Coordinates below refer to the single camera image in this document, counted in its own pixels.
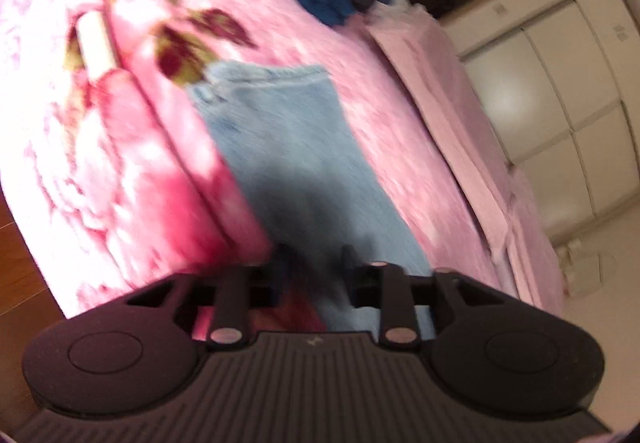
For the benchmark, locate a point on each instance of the white wardrobe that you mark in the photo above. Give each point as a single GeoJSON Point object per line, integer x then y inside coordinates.
{"type": "Point", "coordinates": [560, 88]}

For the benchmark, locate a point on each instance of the pink quilt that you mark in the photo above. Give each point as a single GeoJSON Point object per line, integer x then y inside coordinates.
{"type": "Point", "coordinates": [450, 98]}

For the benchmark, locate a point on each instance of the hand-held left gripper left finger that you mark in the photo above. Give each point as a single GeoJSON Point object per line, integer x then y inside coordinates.
{"type": "Point", "coordinates": [279, 273]}

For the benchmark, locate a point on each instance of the pink floral blanket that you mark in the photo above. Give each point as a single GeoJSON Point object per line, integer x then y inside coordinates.
{"type": "Point", "coordinates": [280, 33]}

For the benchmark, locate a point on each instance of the light blue jeans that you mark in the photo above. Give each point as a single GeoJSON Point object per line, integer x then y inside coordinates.
{"type": "Point", "coordinates": [290, 138]}

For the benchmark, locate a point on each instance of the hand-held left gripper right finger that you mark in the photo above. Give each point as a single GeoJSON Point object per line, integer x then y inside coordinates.
{"type": "Point", "coordinates": [350, 278]}

